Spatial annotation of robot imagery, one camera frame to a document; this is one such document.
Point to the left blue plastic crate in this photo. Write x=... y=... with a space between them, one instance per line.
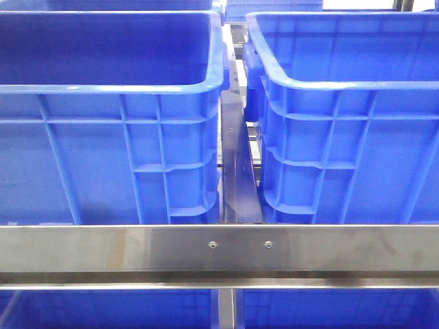
x=110 y=117

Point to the blue plastic crate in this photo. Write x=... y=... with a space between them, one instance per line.
x=346 y=107
x=110 y=117

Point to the right blue plastic crate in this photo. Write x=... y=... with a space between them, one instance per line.
x=346 y=107

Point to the lower right blue crate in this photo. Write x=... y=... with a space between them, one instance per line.
x=339 y=308

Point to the rear right blue crate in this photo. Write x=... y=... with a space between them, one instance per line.
x=236 y=11

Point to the lower left blue crate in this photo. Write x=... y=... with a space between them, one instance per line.
x=111 y=309

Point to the rear left blue crate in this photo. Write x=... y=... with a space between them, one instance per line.
x=112 y=5

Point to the stainless steel shelf rail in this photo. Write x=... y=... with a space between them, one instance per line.
x=179 y=257

